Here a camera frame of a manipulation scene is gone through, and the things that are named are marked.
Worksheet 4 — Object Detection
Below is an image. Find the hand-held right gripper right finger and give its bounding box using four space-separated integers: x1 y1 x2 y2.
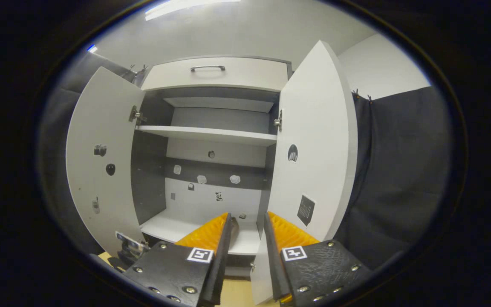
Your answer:
264 211 374 307

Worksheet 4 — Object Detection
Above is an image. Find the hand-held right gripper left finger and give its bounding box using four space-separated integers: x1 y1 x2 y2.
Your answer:
122 212 232 307

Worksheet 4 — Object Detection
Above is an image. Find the cabinet door with camera sticker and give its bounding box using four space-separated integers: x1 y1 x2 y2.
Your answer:
66 66 146 256

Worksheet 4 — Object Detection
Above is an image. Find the cabinet door with calendar sticker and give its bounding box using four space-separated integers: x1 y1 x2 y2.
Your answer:
250 41 359 305

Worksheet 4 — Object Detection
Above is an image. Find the white cabinet drawer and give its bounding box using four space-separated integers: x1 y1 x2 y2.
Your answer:
141 57 291 92

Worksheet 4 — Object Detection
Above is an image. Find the black backdrop cloth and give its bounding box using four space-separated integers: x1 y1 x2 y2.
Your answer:
39 51 457 270

